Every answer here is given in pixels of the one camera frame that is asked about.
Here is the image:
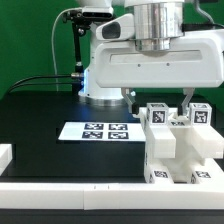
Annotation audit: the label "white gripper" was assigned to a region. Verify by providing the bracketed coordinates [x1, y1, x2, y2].
[94, 14, 224, 116]

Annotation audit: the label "white marker cube front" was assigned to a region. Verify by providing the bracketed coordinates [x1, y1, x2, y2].
[146, 103, 169, 125]

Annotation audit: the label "white marker cube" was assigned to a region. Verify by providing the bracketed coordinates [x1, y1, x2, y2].
[189, 103, 212, 126]
[146, 103, 169, 125]

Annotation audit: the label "white chair seat part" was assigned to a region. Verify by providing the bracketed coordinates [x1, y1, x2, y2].
[143, 121, 209, 183]

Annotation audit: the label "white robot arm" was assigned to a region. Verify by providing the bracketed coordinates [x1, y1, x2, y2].
[77, 0, 224, 114]

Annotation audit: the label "white paper marker sheet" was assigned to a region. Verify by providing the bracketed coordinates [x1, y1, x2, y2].
[59, 122, 145, 142]

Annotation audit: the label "white front fence bar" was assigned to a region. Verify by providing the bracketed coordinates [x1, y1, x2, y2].
[0, 183, 224, 210]

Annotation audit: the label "white left fence bar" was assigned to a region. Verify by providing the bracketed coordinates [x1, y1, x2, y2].
[0, 144, 13, 176]

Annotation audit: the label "black cables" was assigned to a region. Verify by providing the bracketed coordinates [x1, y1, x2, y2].
[7, 73, 84, 94]

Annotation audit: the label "white camera cable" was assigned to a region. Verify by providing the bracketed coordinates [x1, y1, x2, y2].
[50, 8, 74, 92]

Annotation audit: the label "black camera on stand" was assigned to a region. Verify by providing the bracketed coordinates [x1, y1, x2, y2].
[62, 6, 114, 78]

